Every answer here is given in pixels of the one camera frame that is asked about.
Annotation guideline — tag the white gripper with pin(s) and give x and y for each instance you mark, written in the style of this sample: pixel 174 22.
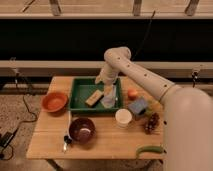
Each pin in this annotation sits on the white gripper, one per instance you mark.
pixel 108 75

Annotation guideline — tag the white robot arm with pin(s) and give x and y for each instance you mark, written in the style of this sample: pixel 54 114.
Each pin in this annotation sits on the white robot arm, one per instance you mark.
pixel 188 112

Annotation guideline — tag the light blue cloth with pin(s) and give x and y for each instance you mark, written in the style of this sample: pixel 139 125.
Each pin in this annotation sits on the light blue cloth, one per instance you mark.
pixel 108 101

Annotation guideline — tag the orange fruit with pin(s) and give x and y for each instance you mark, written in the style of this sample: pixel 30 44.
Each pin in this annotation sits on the orange fruit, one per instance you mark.
pixel 132 94

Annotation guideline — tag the green plastic tray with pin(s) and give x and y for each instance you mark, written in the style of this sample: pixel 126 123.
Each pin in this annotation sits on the green plastic tray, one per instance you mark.
pixel 83 88

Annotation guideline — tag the white cup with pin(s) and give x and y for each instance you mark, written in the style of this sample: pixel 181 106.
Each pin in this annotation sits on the white cup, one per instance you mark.
pixel 123 117

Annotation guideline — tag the blue sponge block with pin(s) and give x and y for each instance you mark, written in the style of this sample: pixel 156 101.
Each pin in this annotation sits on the blue sponge block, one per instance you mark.
pixel 138 106

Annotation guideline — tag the yellow toy item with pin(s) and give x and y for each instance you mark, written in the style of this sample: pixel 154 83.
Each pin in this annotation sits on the yellow toy item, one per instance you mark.
pixel 150 110

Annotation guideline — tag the dark red bowl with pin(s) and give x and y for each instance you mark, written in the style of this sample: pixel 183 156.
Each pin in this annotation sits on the dark red bowl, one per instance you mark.
pixel 82 130

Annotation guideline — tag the wooden table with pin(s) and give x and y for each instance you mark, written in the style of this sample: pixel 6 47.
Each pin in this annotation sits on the wooden table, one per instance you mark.
pixel 109 142

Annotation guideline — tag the orange bowl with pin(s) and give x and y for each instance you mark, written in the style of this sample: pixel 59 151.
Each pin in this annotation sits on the orange bowl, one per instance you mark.
pixel 54 101

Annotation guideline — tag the brown grape bunch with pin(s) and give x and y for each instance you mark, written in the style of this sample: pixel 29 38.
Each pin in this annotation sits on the brown grape bunch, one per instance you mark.
pixel 152 123

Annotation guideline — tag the white handled spoon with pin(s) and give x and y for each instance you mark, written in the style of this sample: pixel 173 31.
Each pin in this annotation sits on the white handled spoon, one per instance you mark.
pixel 67 138

